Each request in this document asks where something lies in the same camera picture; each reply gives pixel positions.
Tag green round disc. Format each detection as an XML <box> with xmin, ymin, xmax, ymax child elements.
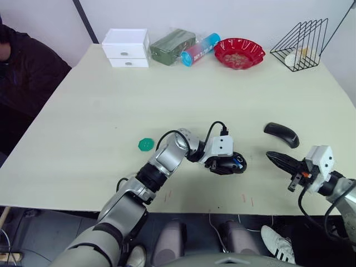
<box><xmin>137</xmin><ymin>137</ymin><xmax>154</xmax><ymax>153</ymax></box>

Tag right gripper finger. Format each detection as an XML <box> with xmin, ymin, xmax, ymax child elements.
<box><xmin>265</xmin><ymin>150</ymin><xmax>305</xmax><ymax>168</ymax></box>
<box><xmin>267</xmin><ymin>155</ymin><xmax>301</xmax><ymax>175</ymax></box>

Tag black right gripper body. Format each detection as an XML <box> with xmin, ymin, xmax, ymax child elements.
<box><xmin>287</xmin><ymin>158</ymin><xmax>318</xmax><ymax>193</ymax></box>

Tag blue and pink cylinder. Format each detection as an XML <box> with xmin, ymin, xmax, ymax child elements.
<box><xmin>180</xmin><ymin>32</ymin><xmax>222</xmax><ymax>68</ymax></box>

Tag dark rounded shape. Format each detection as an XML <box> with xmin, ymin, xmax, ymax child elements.
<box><xmin>151</xmin><ymin>219</ymin><xmax>187</xmax><ymax>266</ymax></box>
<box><xmin>219</xmin><ymin>219</ymin><xmax>261</xmax><ymax>255</ymax></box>

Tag black slanted post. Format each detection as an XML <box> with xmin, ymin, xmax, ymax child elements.
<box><xmin>72</xmin><ymin>0</ymin><xmax>100</xmax><ymax>45</ymax></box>

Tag person in dark clothes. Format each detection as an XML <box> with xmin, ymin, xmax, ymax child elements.
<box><xmin>0</xmin><ymin>13</ymin><xmax>73</xmax><ymax>167</ymax></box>

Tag green pack in clear wrap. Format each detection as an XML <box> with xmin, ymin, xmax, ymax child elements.
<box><xmin>149</xmin><ymin>27</ymin><xmax>197</xmax><ymax>67</ymax></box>

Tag red plastic bowl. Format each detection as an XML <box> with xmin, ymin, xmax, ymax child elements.
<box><xmin>213</xmin><ymin>37</ymin><xmax>266</xmax><ymax>71</ymax></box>

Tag black mouse cover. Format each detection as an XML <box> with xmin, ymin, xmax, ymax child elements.
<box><xmin>263</xmin><ymin>122</ymin><xmax>300</xmax><ymax>149</ymax></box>

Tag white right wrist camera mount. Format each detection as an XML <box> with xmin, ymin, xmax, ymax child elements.
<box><xmin>304</xmin><ymin>145</ymin><xmax>334</xmax><ymax>193</ymax></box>

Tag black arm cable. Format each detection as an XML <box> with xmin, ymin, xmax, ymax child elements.
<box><xmin>298</xmin><ymin>177</ymin><xmax>356</xmax><ymax>243</ymax></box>
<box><xmin>156</xmin><ymin>121</ymin><xmax>230</xmax><ymax>152</ymax></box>

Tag white two-drawer box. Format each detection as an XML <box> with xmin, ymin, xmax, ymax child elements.
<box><xmin>101</xmin><ymin>28</ymin><xmax>151</xmax><ymax>68</ymax></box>

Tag small pieces in bowl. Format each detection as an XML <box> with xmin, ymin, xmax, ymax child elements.
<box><xmin>224</xmin><ymin>53</ymin><xmax>250</xmax><ymax>68</ymax></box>

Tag white roll in rack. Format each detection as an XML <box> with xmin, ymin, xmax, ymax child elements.
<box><xmin>284</xmin><ymin>51</ymin><xmax>299</xmax><ymax>67</ymax></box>

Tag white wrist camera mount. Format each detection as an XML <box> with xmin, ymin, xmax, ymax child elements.
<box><xmin>205</xmin><ymin>135</ymin><xmax>234</xmax><ymax>158</ymax></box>
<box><xmin>304</xmin><ymin>145</ymin><xmax>334</xmax><ymax>193</ymax></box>

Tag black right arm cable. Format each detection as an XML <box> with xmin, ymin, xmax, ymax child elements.
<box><xmin>298</xmin><ymin>177</ymin><xmax>356</xmax><ymax>243</ymax></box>

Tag black wire rack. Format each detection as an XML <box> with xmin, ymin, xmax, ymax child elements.
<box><xmin>270</xmin><ymin>18</ymin><xmax>329</xmax><ymax>72</ymax></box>

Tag plain white shoe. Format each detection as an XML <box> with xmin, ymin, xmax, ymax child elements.
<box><xmin>126</xmin><ymin>245</ymin><xmax>147</xmax><ymax>267</ymax></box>

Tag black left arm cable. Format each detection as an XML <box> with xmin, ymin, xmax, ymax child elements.
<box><xmin>156</xmin><ymin>121</ymin><xmax>230</xmax><ymax>152</ymax></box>

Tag thin black rod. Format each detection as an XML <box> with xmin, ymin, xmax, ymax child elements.
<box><xmin>322</xmin><ymin>2</ymin><xmax>356</xmax><ymax>54</ymax></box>

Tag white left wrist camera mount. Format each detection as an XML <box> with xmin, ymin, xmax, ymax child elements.
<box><xmin>205</xmin><ymin>135</ymin><xmax>234</xmax><ymax>158</ymax></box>

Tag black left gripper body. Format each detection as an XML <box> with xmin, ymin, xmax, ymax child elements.
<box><xmin>205</xmin><ymin>156</ymin><xmax>226</xmax><ymax>174</ymax></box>

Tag white shoe with black stripes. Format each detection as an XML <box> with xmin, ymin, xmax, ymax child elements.
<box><xmin>260</xmin><ymin>225</ymin><xmax>296</xmax><ymax>265</ymax></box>

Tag grey rounded robot torso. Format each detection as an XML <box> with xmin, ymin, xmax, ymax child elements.
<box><xmin>155</xmin><ymin>254</ymin><xmax>296</xmax><ymax>267</ymax></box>

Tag thin white cable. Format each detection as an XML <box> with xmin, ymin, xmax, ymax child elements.
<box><xmin>208</xmin><ymin>213</ymin><xmax>232</xmax><ymax>253</ymax></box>

